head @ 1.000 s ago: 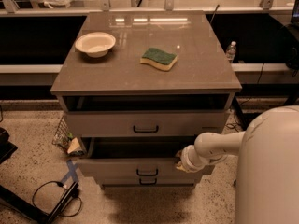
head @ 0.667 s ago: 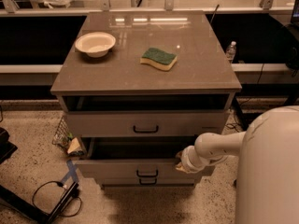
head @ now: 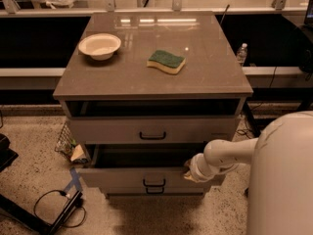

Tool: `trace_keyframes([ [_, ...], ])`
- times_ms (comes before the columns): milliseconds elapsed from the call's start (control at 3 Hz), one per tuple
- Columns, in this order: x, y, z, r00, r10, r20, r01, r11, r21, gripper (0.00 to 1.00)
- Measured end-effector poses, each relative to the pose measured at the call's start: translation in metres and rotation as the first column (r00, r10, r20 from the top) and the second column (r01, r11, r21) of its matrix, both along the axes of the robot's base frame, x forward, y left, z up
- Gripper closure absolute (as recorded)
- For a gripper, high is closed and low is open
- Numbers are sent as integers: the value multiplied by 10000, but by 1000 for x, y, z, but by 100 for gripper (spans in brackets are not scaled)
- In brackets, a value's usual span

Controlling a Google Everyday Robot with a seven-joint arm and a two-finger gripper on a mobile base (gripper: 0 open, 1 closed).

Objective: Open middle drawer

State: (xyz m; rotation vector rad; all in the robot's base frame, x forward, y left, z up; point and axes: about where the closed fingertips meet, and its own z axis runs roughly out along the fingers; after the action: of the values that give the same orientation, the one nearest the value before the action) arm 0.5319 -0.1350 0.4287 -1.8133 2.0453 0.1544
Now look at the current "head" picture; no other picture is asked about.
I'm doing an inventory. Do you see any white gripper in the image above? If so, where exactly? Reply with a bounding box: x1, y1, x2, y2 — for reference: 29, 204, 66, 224
184, 154, 219, 183

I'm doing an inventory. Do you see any grey drawer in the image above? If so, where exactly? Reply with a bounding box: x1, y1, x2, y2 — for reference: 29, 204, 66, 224
79, 143, 225, 192
101, 186, 210, 196
68, 117, 239, 144

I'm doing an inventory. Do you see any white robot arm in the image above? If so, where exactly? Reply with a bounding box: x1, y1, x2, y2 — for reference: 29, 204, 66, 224
185, 111, 313, 235

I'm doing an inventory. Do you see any grey bottom drawer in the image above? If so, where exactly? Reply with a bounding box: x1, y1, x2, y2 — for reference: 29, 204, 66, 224
101, 186, 210, 196

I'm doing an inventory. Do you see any grey top drawer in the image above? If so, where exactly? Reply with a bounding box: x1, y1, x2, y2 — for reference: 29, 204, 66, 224
68, 117, 239, 144

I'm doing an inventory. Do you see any grey drawer cabinet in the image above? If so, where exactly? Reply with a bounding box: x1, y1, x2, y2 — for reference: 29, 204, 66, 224
52, 11, 254, 200

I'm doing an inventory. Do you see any black table leg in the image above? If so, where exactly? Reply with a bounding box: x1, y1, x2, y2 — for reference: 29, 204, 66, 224
243, 102, 260, 137

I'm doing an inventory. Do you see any green yellow sponge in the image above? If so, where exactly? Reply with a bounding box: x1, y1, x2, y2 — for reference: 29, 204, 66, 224
147, 50, 186, 74

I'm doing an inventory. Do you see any blue tape cross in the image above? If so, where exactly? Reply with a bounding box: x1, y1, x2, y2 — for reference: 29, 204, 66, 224
64, 167, 82, 193

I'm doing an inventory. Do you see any clear plastic water bottle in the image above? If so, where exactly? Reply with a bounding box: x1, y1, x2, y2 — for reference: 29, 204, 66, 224
236, 43, 247, 66

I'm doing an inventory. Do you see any white paper bowl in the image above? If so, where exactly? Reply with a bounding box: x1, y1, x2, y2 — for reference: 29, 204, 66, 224
78, 33, 121, 61

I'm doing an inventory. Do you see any black metal stand base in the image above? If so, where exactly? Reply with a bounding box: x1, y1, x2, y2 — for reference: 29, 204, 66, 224
0, 190, 86, 235

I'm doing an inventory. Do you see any wire mesh basket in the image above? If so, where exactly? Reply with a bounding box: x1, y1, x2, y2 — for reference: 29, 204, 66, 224
55, 123, 88, 165

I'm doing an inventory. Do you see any black floor cable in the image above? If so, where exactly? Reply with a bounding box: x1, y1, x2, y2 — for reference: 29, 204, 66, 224
32, 189, 88, 229

